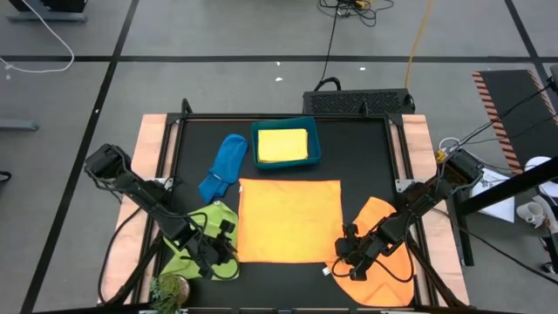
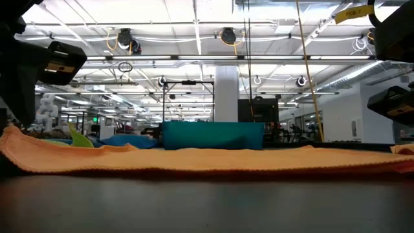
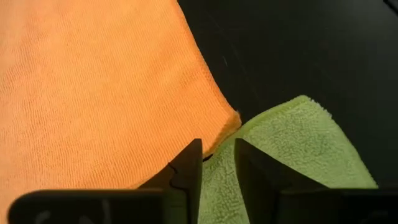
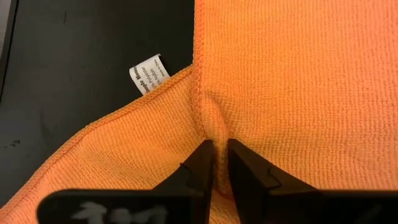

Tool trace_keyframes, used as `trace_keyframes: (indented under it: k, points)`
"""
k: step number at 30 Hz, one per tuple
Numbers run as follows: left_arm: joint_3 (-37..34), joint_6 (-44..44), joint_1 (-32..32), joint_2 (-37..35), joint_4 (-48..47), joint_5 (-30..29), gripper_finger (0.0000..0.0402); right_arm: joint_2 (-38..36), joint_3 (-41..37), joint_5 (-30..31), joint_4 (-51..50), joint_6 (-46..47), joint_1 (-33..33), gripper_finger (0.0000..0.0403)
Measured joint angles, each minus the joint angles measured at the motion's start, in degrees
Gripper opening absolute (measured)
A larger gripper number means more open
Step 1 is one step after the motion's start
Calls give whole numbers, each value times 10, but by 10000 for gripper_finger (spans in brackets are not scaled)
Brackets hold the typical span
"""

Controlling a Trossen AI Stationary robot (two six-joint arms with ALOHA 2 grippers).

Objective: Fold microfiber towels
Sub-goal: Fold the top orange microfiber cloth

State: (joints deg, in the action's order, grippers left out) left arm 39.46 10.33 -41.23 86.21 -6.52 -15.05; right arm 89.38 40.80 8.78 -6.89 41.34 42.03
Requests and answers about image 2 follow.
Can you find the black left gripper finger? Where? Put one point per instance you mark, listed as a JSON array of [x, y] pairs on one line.
[[16, 108]]

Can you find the orange microfiber towel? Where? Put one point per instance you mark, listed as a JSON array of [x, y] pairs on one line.
[[194, 160], [404, 149]]

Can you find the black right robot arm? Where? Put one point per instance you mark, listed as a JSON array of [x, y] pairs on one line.
[[394, 32]]

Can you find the green microfiber towel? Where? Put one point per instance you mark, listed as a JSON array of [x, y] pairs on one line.
[[79, 140]]

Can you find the blue microfiber towel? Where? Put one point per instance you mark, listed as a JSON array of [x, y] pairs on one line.
[[129, 141]]

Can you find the white humanoid robot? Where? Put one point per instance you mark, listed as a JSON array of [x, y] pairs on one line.
[[47, 111]]

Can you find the long ceiling light strip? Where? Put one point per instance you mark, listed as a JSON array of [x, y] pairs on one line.
[[207, 57]]

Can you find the blue plastic bin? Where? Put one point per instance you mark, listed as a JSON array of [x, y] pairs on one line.
[[210, 134]]

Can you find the white building column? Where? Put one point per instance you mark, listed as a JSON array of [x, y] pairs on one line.
[[226, 94]]

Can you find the black cabinet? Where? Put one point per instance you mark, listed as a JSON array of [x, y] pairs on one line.
[[262, 111]]

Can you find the yellow label tag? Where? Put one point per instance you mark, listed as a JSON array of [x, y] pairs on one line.
[[354, 13]]

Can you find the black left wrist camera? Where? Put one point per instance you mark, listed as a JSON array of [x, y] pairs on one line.
[[63, 63]]

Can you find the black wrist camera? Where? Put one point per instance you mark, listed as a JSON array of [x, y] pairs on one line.
[[393, 105], [63, 63]]

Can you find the black metal frame rig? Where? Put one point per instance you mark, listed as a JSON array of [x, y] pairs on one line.
[[188, 82]]

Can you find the silver ventilation duct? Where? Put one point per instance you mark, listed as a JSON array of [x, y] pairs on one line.
[[349, 77]]

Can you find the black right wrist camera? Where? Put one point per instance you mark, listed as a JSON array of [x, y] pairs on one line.
[[393, 105]]

